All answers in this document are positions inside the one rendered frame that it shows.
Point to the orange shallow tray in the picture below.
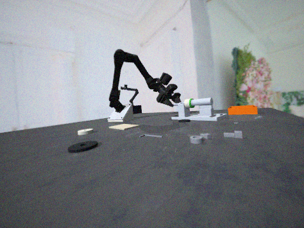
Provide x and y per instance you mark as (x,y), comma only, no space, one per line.
(247,109)

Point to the white flat disc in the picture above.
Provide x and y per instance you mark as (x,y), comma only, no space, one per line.
(85,132)

